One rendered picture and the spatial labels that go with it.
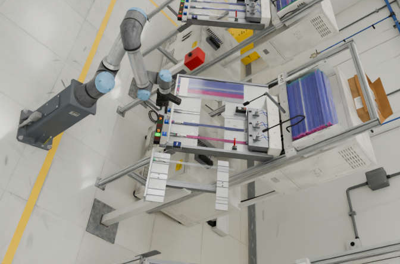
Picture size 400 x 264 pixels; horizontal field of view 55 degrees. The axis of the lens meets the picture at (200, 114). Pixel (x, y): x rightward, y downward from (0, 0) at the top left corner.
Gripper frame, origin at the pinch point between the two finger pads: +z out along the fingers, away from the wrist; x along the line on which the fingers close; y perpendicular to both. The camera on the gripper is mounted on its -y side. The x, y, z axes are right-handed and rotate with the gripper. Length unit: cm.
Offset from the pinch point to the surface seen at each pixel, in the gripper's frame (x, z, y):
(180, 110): -11.9, 9.7, -8.5
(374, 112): 17, -39, -121
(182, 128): 4.7, 10.0, -11.4
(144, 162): 25.1, 25.7, 11.1
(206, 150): 21.1, 9.8, -29.2
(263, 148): 17, 6, -66
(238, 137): 7, 10, -50
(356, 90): -33, -10, -133
